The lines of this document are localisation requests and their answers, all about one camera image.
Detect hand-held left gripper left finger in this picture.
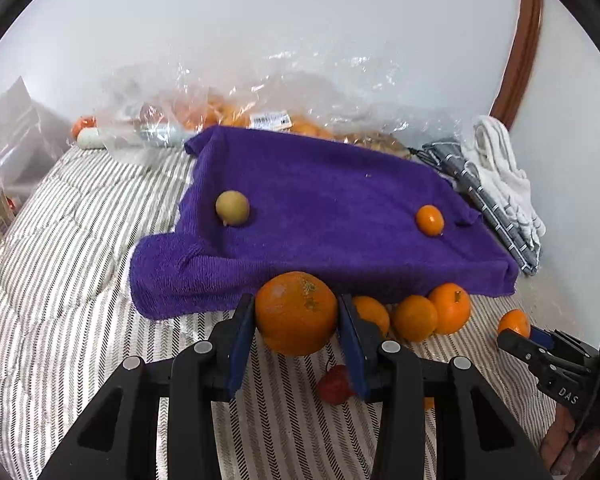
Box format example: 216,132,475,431
39,292,257,480

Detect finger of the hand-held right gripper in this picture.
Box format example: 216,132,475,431
530,327,600,371
497,329,593,406

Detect purple towel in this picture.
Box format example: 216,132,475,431
130,125,521,321

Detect white towel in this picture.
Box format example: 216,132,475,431
460,115,547,251

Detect clear plastic bag of oranges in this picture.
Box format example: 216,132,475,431
95,60,461,161

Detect small red fruit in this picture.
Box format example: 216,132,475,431
316,364,356,406

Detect grey plastic bags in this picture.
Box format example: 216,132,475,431
0,76,73,196

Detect reddish orange fruit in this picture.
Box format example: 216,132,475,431
71,116,97,140

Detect large orange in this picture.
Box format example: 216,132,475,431
255,271,339,357

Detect clear bag of tan produce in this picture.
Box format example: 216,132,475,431
340,130,416,161

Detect person's right hand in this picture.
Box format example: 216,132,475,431
540,402,600,476

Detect yellow-green round fruit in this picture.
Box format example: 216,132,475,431
215,190,251,227

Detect grey striped towel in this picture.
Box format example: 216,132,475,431
420,137,541,276

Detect brown wooden frame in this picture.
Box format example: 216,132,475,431
489,0,545,131

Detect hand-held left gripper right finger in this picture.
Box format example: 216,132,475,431
337,294,556,480

